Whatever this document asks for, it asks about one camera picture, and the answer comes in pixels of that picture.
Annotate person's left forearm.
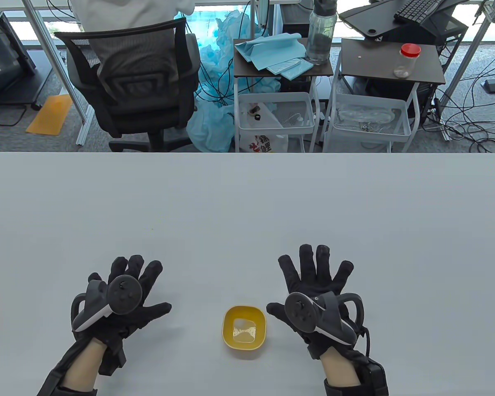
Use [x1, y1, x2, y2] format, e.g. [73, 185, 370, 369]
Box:
[37, 340, 108, 396]

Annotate clear plastic bag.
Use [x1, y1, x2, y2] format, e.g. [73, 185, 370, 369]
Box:
[337, 105, 396, 129]

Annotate black mesh office chair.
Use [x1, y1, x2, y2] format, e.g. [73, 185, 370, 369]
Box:
[53, 16, 200, 152]

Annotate person's right hand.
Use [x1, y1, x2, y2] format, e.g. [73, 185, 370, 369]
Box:
[266, 244, 355, 357]

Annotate grey white hand controller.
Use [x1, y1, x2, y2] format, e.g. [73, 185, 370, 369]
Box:
[70, 276, 143, 332]
[285, 292, 364, 346]

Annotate clear jar with red lid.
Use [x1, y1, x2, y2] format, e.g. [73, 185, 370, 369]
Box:
[393, 43, 422, 79]

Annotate aluminium frame post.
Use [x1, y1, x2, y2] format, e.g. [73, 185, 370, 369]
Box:
[439, 0, 495, 141]
[21, 0, 95, 146]

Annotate black desk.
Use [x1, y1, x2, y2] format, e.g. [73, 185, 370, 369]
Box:
[338, 0, 470, 75]

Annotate black wrist sensor module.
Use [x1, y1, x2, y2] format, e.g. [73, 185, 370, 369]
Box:
[357, 357, 389, 396]
[97, 338, 126, 376]

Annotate small yellow dish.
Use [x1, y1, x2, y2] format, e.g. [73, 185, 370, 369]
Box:
[222, 305, 267, 351]

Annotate folded light blue cloths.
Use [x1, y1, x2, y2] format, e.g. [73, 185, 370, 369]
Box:
[234, 33, 314, 81]

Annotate pile of blue plastic bags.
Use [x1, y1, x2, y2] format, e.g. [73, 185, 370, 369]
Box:
[186, 10, 281, 153]

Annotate bundle of black cables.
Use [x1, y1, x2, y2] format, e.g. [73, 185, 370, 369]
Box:
[421, 37, 495, 161]

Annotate white cart with dark top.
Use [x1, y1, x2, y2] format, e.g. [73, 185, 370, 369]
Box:
[232, 38, 335, 153]
[323, 38, 446, 153]

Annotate white plastic bag red print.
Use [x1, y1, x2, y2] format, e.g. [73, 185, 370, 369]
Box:
[239, 103, 289, 153]

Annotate black equipment stand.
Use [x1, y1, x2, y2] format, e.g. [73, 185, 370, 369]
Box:
[0, 4, 52, 110]

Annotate black keyboard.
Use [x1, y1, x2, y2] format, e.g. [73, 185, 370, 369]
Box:
[394, 0, 444, 23]

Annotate clear water bottle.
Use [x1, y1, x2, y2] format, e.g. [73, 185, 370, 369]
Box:
[305, 0, 338, 65]

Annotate person's left hand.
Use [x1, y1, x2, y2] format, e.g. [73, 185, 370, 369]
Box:
[76, 255, 172, 351]

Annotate orange envelope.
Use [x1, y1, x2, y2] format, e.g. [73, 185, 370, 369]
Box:
[26, 94, 74, 136]

